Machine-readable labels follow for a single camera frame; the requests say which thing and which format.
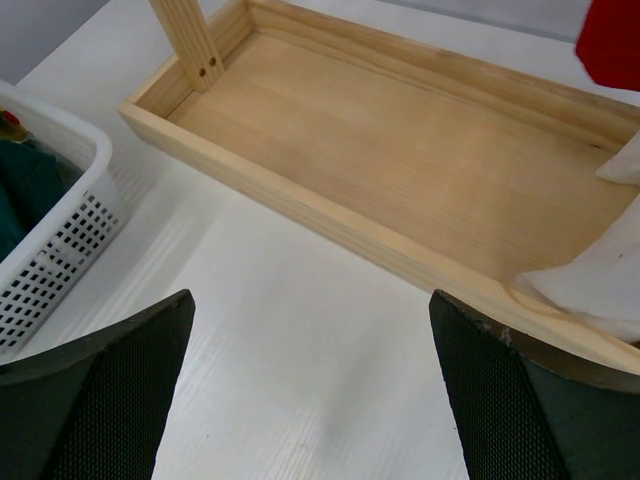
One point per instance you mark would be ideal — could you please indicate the white plastic basket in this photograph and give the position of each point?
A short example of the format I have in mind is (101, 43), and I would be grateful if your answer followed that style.
(51, 259)

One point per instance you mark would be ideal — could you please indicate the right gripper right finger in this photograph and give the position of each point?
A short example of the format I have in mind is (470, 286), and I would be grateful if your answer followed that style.
(525, 409)

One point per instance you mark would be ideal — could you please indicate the wooden clothes rack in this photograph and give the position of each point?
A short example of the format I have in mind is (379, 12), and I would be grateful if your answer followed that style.
(450, 172)

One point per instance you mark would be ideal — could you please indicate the mustard yellow sock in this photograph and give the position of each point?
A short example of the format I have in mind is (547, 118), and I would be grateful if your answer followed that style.
(11, 129)

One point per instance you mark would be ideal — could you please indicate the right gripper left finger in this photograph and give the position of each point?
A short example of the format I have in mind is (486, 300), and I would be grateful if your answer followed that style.
(96, 407)

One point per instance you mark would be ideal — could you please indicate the white hanging cloth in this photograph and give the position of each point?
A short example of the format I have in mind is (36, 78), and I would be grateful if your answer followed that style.
(601, 285)

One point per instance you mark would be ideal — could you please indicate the red sock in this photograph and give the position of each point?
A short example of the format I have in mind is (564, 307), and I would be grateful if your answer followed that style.
(608, 44)

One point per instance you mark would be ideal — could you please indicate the green christmas patterned sock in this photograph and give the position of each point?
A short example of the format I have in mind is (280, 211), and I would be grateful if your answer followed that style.
(33, 179)

